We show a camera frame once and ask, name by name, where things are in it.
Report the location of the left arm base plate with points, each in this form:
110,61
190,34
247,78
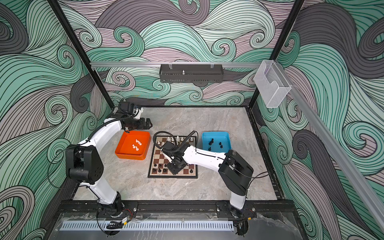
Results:
128,209

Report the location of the aluminium rail back wall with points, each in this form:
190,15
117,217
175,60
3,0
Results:
137,64

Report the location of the orange plastic tray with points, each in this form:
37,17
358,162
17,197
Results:
125,149

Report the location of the black perforated wall tray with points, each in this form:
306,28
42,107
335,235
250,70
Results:
191,73

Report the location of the aluminium rail right wall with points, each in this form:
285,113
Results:
305,97

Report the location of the blue plastic tray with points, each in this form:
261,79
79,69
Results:
223,137

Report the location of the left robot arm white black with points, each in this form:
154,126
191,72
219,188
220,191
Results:
83,162

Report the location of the aluminium rail wall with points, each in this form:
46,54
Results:
305,97
137,64

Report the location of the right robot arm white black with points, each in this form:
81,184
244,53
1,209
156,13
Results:
234,170

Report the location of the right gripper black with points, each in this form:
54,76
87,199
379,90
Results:
173,171

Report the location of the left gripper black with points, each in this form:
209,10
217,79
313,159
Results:
142,124

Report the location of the white slotted cable duct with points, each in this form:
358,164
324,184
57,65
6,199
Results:
150,226

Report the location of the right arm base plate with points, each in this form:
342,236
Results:
226,210

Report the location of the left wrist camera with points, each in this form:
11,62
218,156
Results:
129,108

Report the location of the clear plastic wall holder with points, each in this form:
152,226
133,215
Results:
272,83

